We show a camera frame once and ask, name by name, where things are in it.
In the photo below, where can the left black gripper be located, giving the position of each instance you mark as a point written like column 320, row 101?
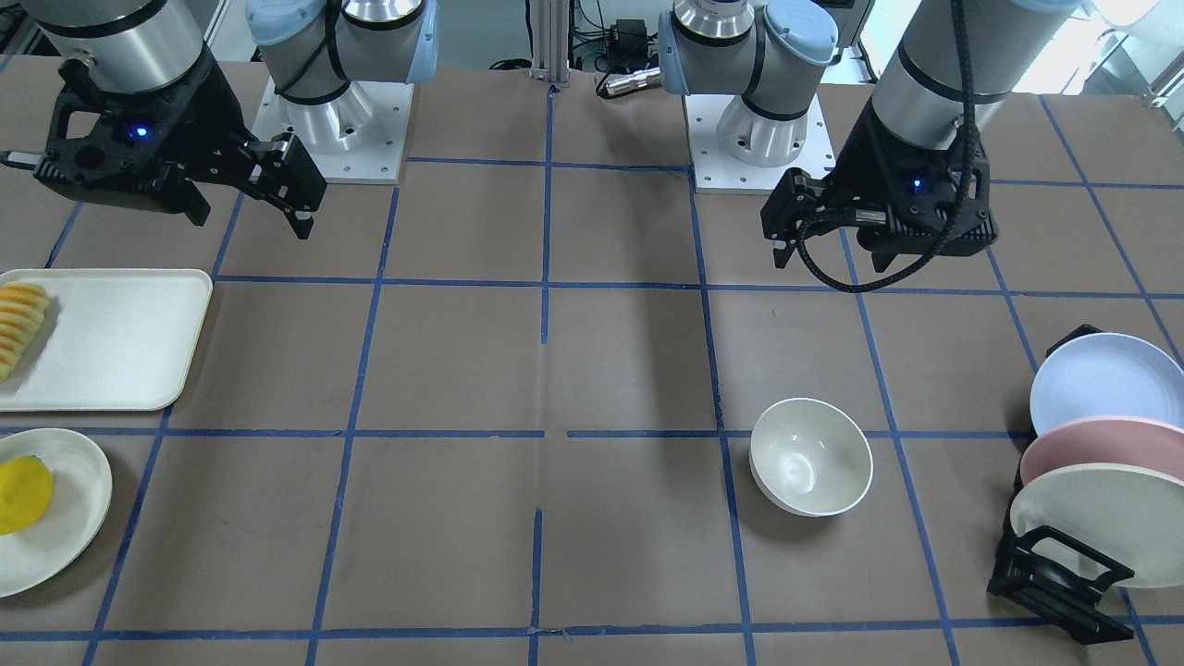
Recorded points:
column 856, row 159

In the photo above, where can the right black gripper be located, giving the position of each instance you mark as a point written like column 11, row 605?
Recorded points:
column 211, row 115

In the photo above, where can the cream bowl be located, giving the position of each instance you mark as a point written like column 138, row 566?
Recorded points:
column 810, row 459

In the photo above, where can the yellow lemon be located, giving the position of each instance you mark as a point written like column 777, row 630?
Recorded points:
column 27, row 488

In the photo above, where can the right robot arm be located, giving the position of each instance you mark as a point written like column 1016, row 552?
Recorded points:
column 310, row 50

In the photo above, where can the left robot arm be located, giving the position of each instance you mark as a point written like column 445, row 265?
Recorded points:
column 955, row 64

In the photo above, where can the cream rectangular tray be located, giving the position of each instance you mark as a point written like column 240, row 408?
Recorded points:
column 114, row 339

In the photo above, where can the sliced yellow bread loaf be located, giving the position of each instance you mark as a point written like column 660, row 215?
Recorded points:
column 23, row 313

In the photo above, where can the silver cylinder connector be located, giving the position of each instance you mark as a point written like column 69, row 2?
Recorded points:
column 634, row 82

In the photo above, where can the light blue plate in rack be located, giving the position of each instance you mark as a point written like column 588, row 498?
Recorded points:
column 1106, row 374

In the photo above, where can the pink plate in rack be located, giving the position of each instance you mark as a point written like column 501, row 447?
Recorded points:
column 1128, row 440

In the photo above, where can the black dish rack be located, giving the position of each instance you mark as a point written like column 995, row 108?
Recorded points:
column 1052, row 590

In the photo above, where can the cream plate in rack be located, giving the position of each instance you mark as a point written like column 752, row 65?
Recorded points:
column 1130, row 514

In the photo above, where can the cream round plate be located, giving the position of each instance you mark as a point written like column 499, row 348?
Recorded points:
column 74, row 515

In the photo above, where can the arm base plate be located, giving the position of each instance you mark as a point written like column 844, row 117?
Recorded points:
column 735, row 151
column 356, row 139

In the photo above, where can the aluminium frame post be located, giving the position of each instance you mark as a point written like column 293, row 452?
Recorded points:
column 549, row 30

